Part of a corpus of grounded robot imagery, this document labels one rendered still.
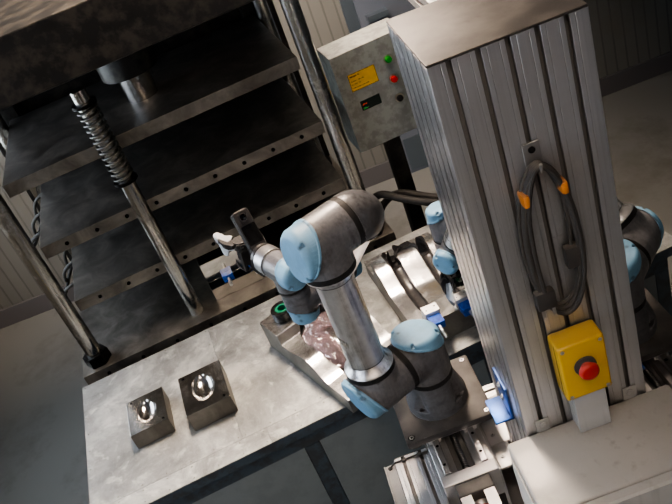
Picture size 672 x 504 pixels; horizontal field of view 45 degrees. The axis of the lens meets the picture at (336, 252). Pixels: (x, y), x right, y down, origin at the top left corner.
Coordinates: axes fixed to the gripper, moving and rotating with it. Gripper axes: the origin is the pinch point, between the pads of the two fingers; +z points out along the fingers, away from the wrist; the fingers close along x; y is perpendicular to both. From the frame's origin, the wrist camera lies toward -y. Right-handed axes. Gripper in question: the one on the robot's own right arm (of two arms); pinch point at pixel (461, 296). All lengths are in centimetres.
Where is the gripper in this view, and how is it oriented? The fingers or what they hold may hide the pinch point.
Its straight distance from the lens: 251.3
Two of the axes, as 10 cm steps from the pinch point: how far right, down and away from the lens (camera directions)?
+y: 3.0, 4.6, -8.4
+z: 3.1, 7.8, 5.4
